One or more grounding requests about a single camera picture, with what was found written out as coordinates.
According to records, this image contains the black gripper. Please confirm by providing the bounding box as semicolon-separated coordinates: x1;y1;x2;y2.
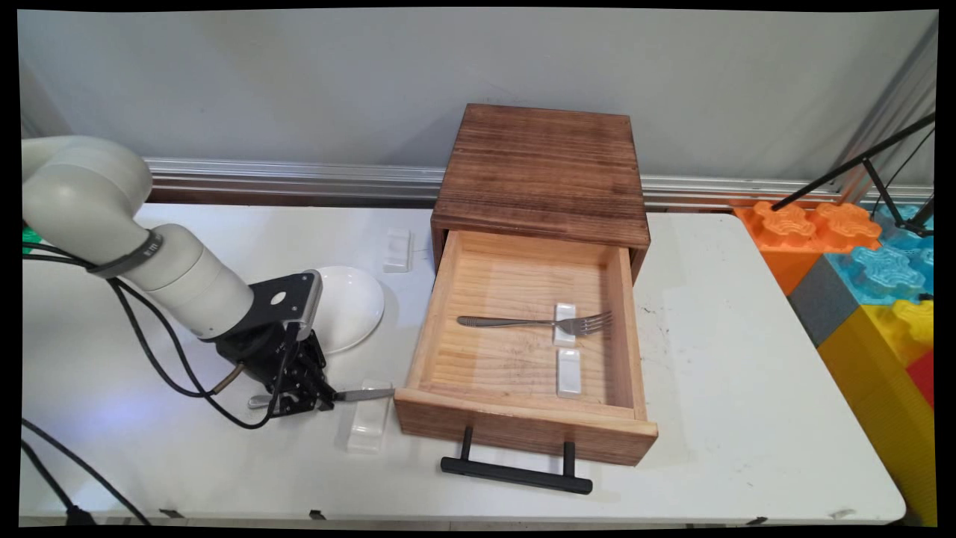
205;321;338;418

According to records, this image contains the serrated steel table knife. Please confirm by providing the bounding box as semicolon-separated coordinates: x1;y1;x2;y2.
247;386;396;411

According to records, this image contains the clear rest under knife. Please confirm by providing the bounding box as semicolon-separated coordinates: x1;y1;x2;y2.
347;380;395;454

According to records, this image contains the white round plate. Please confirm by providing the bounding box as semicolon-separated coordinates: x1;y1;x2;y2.
317;265;386;355

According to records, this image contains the white ceramic cutlery rest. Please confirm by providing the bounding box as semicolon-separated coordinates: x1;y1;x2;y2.
556;348;583;399
553;302;579;347
382;226;412;274

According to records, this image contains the light wooden drawer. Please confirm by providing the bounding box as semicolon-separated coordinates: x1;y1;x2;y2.
393;230;660;469

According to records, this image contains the steel fork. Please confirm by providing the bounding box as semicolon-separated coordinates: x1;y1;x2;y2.
457;311;614;338

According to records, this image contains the dark wooden cabinet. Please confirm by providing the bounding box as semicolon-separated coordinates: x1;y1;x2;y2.
431;103;653;284

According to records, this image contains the orange toy brick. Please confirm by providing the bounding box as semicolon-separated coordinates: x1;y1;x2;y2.
734;200;884;297

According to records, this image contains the grey toy brick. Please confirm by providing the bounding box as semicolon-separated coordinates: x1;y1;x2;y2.
789;255;864;349

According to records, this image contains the yellow toy brick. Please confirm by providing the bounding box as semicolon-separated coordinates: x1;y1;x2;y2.
817;298;939;528

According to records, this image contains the blue toy brick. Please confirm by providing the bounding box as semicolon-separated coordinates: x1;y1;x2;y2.
825;202;935;308

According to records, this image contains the black tripod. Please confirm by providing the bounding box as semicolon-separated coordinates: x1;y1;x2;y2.
771;112;937;239

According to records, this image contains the small red toy brick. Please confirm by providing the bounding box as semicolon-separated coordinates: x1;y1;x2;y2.
907;350;937;409

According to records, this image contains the black cable with white marker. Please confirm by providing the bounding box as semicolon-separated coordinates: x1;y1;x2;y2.
20;243;291;525

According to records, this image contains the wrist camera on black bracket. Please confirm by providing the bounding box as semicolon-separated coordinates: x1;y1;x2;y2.
246;270;324;341

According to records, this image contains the aluminium rail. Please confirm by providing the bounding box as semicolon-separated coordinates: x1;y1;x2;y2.
142;156;934;211

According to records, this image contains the black cable strap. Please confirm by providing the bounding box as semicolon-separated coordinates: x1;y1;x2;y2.
87;229;164;279

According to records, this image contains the black drawer handle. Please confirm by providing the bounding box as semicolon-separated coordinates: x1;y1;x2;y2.
439;426;594;496

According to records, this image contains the black cable with thick plug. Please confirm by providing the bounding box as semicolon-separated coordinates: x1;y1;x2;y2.
20;243;225;525

